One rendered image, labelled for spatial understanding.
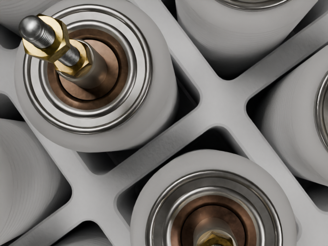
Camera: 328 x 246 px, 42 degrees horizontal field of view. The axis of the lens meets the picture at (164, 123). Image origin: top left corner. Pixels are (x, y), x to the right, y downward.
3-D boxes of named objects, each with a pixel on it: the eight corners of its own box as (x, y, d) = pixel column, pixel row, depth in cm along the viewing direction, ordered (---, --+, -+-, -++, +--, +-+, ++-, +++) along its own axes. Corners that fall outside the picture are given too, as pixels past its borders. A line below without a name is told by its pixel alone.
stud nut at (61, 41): (77, 29, 18) (72, 23, 17) (64, 67, 18) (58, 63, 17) (34, 15, 18) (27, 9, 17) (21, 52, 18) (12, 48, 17)
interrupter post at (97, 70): (115, 57, 25) (104, 44, 22) (101, 96, 25) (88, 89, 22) (77, 45, 25) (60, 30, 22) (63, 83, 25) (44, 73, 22)
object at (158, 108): (193, 71, 43) (194, 17, 25) (161, 162, 42) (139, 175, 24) (103, 41, 43) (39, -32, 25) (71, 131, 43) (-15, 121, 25)
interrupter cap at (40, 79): (171, 29, 25) (171, 26, 24) (129, 153, 25) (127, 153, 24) (51, -10, 26) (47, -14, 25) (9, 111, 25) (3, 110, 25)
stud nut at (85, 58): (97, 49, 22) (93, 45, 21) (86, 81, 22) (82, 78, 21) (61, 37, 22) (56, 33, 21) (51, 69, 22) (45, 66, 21)
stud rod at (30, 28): (93, 59, 23) (47, 18, 16) (87, 76, 23) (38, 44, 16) (76, 53, 23) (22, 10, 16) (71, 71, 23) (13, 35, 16)
